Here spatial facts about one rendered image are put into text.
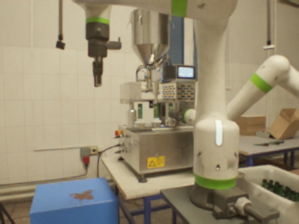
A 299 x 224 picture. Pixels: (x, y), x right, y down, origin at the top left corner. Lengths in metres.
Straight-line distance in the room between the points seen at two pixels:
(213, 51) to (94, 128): 2.25
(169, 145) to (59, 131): 1.77
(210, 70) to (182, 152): 0.71
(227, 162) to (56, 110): 2.39
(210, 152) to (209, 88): 0.25
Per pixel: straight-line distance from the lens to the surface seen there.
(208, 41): 0.80
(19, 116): 2.83
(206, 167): 0.63
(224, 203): 0.62
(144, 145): 1.26
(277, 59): 1.16
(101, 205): 1.44
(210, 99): 0.77
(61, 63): 2.82
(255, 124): 2.97
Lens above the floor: 1.23
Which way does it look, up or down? 4 degrees down
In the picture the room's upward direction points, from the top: straight up
